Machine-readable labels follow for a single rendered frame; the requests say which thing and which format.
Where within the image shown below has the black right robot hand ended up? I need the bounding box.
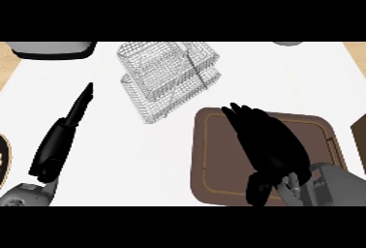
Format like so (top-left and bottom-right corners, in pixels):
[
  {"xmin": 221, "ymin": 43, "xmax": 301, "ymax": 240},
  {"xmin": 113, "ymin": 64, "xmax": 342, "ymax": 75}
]
[{"xmin": 219, "ymin": 102, "xmax": 312, "ymax": 207}]

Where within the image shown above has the brown tray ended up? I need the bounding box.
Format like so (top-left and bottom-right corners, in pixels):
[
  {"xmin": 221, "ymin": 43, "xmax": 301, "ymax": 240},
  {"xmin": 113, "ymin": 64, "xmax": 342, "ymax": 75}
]
[{"xmin": 190, "ymin": 107, "xmax": 348, "ymax": 206}]

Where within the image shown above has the small grey object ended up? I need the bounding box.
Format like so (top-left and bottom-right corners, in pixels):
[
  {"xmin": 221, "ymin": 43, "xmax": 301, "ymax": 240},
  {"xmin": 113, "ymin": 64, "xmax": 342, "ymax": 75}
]
[{"xmin": 271, "ymin": 41, "xmax": 304, "ymax": 47}]

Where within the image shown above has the grey and black appliance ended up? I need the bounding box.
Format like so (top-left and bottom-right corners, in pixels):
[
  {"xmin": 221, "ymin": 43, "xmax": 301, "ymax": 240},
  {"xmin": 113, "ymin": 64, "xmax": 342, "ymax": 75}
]
[{"xmin": 4, "ymin": 41, "xmax": 98, "ymax": 61}]

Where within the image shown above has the black round object tan rim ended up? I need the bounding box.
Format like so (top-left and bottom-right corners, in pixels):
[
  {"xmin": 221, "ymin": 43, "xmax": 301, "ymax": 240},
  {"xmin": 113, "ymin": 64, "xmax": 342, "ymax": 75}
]
[{"xmin": 0, "ymin": 134, "xmax": 13, "ymax": 190}]

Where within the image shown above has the silver wire tiered basket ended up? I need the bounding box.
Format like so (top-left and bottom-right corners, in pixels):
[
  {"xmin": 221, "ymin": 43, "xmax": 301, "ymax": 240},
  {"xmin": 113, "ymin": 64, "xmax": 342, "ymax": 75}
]
[{"xmin": 115, "ymin": 41, "xmax": 222, "ymax": 125}]

